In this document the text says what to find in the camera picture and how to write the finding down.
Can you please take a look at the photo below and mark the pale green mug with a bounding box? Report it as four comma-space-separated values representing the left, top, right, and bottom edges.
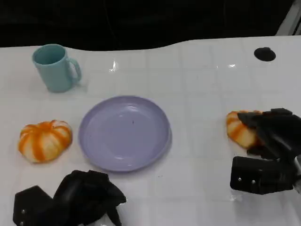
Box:
32, 43, 82, 93

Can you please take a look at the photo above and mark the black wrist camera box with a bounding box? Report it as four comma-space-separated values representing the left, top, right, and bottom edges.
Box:
230, 156, 296, 195
13, 185, 54, 226

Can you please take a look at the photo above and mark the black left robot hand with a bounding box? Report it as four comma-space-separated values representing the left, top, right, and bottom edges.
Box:
52, 169, 127, 226

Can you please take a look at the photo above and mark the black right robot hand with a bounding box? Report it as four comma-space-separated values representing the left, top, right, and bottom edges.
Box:
237, 108, 301, 163

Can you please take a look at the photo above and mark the black round table grommet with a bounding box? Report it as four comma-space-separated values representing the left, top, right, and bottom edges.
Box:
253, 47, 277, 62

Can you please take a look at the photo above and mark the black backdrop cloth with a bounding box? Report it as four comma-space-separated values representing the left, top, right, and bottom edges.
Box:
0, 0, 294, 51

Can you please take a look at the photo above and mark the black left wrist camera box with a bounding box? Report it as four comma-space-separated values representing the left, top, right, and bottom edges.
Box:
13, 185, 54, 226

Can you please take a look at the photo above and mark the lilac plate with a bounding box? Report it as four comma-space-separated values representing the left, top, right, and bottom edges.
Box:
79, 95, 172, 174

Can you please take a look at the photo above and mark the orange white toy bread roll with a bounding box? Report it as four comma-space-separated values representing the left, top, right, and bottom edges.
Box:
18, 120, 73, 164
226, 110, 264, 149

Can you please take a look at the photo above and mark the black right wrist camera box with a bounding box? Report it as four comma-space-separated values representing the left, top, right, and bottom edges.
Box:
230, 156, 296, 195

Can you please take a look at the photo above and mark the silver metal frame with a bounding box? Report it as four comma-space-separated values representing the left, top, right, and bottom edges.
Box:
277, 0, 301, 36

